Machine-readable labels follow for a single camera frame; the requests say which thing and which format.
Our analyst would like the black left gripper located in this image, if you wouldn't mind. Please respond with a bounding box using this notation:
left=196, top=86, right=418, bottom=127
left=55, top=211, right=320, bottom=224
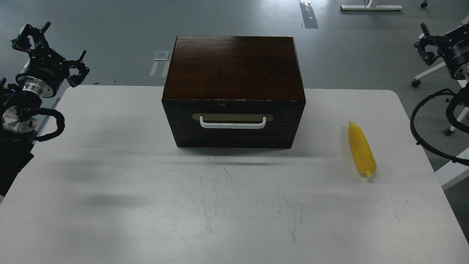
left=11, top=22, right=89, bottom=98

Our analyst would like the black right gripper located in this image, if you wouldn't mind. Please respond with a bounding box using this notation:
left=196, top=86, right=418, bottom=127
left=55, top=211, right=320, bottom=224
left=414, top=15, right=469, bottom=80

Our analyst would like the wooden drawer with white handle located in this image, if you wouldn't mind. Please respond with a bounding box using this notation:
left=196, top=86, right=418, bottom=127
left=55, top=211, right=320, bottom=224
left=169, top=109, right=298, bottom=130

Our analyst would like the yellow corn cob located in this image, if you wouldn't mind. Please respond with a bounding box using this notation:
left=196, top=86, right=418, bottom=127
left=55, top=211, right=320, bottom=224
left=347, top=121, right=377, bottom=178

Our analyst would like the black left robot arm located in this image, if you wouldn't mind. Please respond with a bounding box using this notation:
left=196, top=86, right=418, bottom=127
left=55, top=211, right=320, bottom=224
left=0, top=22, right=89, bottom=197

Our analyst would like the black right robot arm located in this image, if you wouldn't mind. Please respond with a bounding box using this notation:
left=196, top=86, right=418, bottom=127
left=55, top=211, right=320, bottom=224
left=410, top=17, right=469, bottom=166

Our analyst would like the dark wooden drawer cabinet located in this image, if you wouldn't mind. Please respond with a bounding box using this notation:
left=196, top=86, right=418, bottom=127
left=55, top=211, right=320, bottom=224
left=162, top=36, right=306, bottom=149

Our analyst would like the white table leg base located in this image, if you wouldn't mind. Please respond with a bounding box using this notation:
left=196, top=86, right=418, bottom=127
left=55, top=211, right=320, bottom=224
left=340, top=0, right=403, bottom=11

